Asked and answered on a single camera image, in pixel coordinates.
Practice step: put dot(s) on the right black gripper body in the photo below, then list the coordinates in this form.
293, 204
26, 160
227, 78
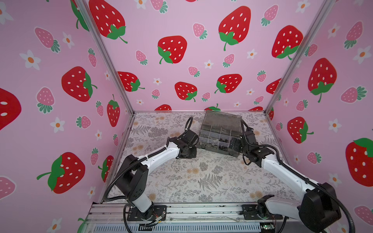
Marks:
245, 142

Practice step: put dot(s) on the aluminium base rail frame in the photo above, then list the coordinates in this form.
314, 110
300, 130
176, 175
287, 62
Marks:
189, 218

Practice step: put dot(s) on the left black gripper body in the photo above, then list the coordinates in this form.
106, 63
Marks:
192, 152

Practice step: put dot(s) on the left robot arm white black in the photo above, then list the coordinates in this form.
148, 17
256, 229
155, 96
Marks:
132, 177

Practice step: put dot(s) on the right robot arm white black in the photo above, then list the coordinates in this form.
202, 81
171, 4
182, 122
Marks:
318, 207

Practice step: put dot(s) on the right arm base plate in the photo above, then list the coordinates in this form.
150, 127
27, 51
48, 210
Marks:
256, 212

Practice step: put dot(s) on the grey plastic compartment box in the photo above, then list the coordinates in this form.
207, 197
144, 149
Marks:
220, 133

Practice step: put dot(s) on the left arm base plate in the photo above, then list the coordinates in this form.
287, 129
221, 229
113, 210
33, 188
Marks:
154, 213

